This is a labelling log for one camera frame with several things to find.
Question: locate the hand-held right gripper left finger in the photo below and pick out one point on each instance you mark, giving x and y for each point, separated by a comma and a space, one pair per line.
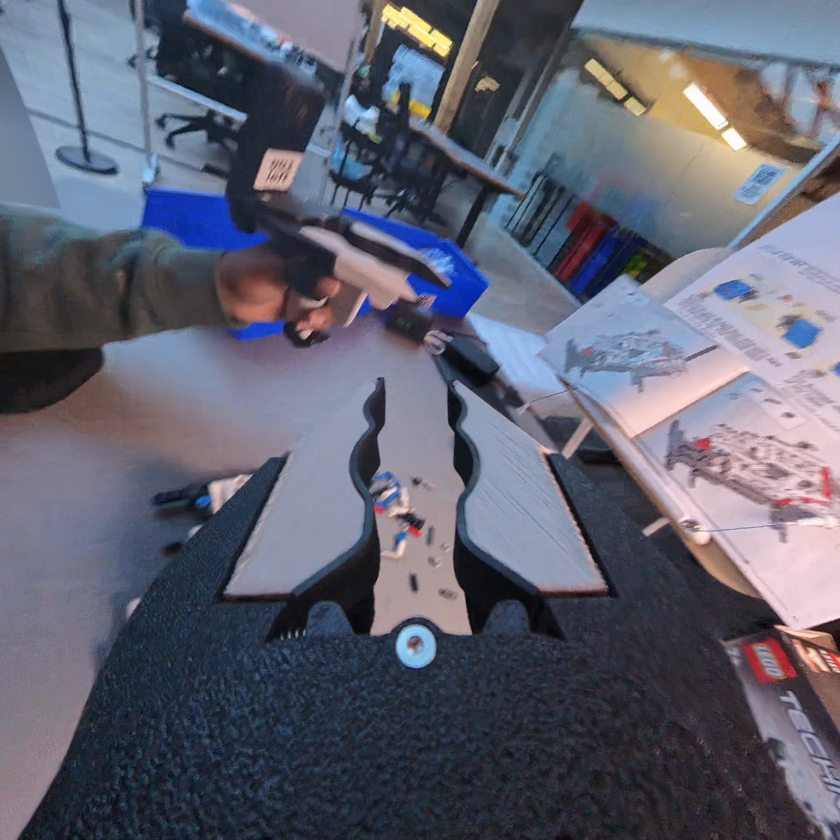
302, 525

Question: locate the loose small building parts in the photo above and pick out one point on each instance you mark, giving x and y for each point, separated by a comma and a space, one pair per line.
400, 512

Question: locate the white book stand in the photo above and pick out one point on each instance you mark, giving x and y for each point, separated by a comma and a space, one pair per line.
683, 269

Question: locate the white brick-built truck model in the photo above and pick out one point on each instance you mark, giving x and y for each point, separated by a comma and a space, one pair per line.
223, 492

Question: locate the person's left hand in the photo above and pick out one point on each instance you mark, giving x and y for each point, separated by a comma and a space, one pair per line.
263, 286

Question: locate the instruction booklet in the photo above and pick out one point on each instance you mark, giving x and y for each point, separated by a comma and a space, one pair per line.
709, 407

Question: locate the black floor stand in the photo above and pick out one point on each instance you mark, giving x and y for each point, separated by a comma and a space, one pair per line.
79, 92

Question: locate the black office chair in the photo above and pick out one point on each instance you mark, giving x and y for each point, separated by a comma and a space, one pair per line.
184, 92

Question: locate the printed instruction sheet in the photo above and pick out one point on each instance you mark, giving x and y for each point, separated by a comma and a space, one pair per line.
788, 289

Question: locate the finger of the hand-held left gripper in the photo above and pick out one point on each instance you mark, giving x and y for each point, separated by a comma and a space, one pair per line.
368, 273
420, 263

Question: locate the person's left forearm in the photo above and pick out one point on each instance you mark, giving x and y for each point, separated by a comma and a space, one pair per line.
105, 282

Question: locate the toy truck set box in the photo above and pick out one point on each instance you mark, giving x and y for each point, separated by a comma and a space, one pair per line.
788, 709

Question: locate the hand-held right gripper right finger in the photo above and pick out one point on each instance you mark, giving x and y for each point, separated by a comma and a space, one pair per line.
532, 525

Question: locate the black device green display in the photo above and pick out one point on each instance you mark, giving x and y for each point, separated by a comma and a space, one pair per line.
407, 319

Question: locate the white paper pad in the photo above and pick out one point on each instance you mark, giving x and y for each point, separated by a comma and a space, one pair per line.
519, 355

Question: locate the grey desk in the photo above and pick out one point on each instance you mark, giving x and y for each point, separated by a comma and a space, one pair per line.
131, 433

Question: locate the black power adapter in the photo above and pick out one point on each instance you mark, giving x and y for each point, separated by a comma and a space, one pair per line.
470, 357

